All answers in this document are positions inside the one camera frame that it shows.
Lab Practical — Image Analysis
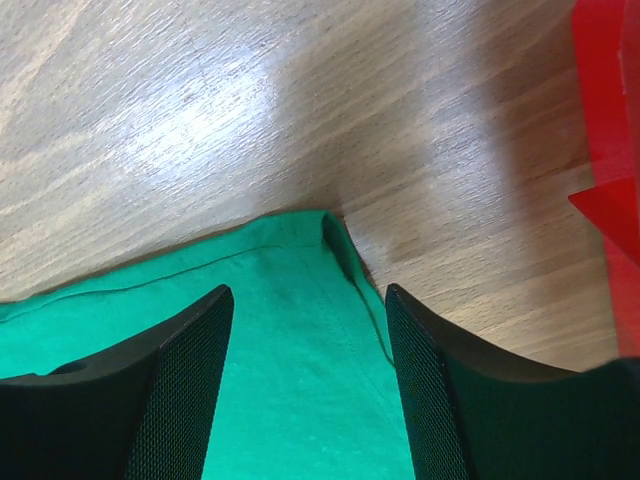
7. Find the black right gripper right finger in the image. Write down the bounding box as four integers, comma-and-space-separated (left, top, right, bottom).
385, 284, 639, 479

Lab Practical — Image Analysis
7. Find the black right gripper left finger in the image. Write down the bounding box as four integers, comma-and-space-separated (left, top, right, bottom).
1, 285, 234, 479

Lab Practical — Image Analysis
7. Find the green t shirt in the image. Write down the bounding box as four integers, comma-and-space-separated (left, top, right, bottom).
1, 211, 413, 479

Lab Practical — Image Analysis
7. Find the red plastic bin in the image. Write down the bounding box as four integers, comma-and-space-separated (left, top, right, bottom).
569, 0, 639, 356

